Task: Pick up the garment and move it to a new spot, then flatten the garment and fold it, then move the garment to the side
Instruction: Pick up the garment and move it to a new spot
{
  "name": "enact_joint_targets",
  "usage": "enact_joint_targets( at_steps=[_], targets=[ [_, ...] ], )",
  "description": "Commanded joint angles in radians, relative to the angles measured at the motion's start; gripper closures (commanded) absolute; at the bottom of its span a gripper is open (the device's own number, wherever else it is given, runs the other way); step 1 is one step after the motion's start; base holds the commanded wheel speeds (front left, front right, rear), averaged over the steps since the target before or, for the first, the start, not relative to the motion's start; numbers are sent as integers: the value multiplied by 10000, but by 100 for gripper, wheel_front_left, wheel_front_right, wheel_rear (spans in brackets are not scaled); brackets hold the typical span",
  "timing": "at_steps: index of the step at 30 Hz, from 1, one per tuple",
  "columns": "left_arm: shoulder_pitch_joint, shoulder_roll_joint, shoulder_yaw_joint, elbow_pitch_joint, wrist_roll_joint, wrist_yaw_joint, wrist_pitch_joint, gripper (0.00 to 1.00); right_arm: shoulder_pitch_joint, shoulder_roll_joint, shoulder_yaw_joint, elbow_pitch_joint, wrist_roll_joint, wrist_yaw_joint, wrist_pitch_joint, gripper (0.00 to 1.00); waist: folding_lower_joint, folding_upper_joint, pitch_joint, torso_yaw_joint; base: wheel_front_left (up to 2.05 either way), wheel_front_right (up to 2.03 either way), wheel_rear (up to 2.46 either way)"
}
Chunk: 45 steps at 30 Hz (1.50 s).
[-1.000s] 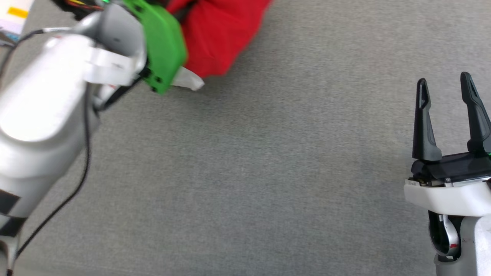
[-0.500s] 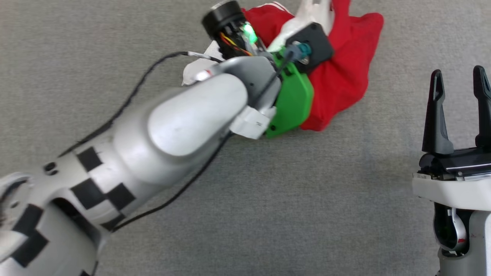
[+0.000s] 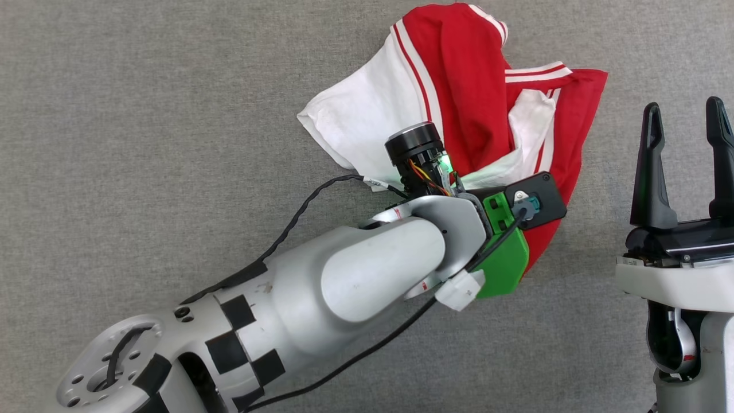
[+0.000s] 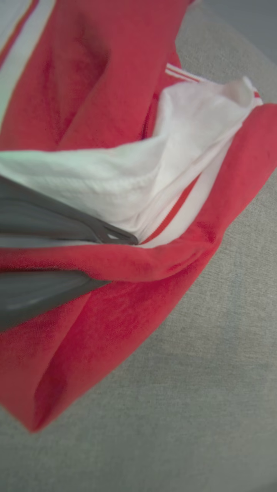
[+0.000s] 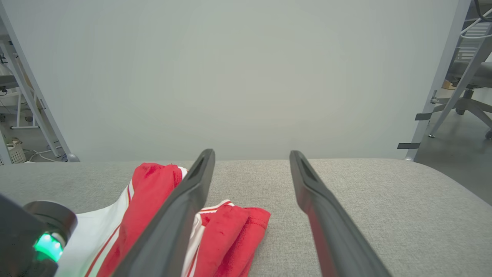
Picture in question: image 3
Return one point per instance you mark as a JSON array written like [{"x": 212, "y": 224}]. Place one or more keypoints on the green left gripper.
[{"x": 504, "y": 264}]

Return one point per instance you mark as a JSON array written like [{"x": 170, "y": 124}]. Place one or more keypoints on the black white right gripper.
[{"x": 676, "y": 275}]

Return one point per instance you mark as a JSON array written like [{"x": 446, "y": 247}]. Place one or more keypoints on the red and white t-shirt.
[{"x": 470, "y": 97}]

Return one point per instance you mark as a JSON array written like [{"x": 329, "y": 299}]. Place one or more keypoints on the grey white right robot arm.
[{"x": 717, "y": 355}]

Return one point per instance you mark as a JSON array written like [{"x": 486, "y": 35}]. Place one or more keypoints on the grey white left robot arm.
[{"x": 287, "y": 287}]

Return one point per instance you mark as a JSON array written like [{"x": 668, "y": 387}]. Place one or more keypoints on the black cylindrical wrist motor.
[{"x": 414, "y": 143}]

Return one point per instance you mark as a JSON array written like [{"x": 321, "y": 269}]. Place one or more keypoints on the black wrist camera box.
[{"x": 546, "y": 196}]

